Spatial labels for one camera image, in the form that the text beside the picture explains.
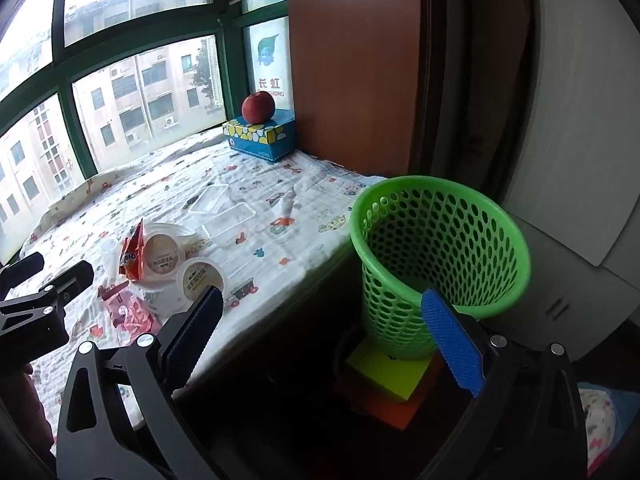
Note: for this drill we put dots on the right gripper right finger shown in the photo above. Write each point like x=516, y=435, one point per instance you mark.
x=460, y=352

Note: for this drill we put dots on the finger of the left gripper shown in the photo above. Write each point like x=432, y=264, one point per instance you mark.
x=72, y=282
x=16, y=273

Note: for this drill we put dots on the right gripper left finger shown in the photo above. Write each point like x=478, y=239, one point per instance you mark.
x=189, y=333

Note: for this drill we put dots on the orange snack wrapper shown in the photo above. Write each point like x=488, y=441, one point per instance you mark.
x=130, y=258

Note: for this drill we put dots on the pink snack wrapper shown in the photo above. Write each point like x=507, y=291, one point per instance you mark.
x=130, y=316

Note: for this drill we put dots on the green perforated trash basket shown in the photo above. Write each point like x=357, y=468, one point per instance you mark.
x=413, y=233

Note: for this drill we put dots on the yellow sticky paper sheet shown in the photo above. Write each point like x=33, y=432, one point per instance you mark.
x=397, y=378

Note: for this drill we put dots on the cartoon print bed sheet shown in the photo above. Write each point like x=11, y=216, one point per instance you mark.
x=299, y=234

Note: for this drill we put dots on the patterned cloth on floor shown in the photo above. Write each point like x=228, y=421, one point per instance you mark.
x=608, y=415

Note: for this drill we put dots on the blue yellow tissue box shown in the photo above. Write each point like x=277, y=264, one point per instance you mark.
x=270, y=141

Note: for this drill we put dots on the red apple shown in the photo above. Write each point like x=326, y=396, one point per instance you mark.
x=258, y=107

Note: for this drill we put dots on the window poster sticker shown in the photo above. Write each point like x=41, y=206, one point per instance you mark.
x=268, y=60

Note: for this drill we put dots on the brown wooden cabinet panel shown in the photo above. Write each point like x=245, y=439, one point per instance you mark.
x=355, y=73

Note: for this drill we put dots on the green window frame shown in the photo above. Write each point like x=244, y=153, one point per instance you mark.
x=90, y=85

